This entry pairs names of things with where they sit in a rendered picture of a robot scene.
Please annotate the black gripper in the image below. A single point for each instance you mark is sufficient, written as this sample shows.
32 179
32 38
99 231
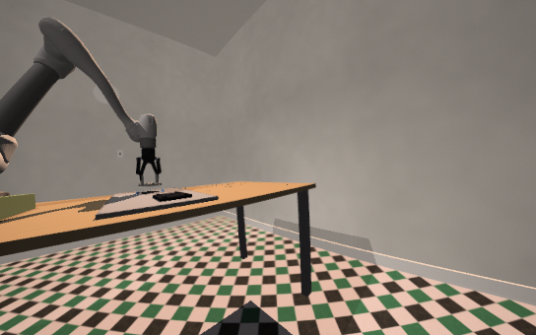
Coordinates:
148 157

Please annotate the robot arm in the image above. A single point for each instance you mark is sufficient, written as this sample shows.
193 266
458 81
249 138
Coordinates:
58 57

